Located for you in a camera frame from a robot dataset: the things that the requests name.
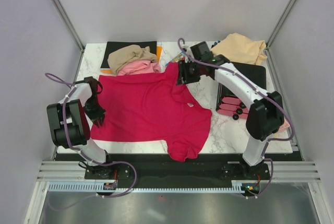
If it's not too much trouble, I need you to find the navy white folded cloth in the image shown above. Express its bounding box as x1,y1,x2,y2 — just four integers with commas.
211,41,221,48

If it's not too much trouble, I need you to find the pink small box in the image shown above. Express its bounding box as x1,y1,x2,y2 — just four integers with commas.
278,119,290,132

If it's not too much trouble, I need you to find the light pink t shirt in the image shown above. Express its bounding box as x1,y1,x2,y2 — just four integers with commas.
117,60,161,76

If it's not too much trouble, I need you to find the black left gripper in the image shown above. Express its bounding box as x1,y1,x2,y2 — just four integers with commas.
82,95,106,128

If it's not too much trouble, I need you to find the black pink drawer organizer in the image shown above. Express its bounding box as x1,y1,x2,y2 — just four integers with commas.
215,61,267,121

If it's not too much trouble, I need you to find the beige t shirt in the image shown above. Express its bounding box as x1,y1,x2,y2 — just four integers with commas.
108,44,159,74

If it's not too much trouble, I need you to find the aluminium frame post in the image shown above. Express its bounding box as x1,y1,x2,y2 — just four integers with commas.
51,0,85,52
266,0,298,49

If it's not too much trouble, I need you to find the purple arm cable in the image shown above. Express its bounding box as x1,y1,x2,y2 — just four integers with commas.
177,38,297,200
45,72,138,211

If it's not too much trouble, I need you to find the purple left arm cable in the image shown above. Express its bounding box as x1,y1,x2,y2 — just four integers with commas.
45,72,138,211

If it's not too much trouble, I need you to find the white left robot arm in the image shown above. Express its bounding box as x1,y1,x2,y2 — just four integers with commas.
45,73,115,179

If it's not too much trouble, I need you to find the left aluminium frame post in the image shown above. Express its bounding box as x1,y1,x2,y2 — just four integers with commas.
51,0,85,52

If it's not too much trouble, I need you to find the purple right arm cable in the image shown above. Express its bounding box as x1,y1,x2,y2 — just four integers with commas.
177,38,297,200

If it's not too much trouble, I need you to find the black notebook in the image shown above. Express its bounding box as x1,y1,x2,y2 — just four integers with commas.
105,41,158,55

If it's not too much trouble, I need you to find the white slotted cable duct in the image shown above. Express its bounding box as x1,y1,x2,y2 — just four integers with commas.
47,181,246,194

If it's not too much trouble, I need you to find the blue illustrated paperback book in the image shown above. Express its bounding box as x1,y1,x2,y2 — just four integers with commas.
165,53,185,67

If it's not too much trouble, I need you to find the magenta t shirt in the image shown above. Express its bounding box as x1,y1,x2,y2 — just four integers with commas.
91,63,212,162

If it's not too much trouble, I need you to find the cream yellow t shirt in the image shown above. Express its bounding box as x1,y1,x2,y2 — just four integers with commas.
211,33,267,65

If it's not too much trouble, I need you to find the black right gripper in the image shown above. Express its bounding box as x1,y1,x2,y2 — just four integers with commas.
176,59,202,86

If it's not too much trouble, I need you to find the right aluminium frame post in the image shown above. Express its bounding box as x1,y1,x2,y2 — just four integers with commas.
266,0,298,49

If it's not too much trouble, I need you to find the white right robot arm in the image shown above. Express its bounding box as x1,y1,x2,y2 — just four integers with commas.
177,38,284,179

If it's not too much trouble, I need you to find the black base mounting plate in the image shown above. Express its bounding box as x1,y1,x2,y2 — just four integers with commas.
78,154,270,188

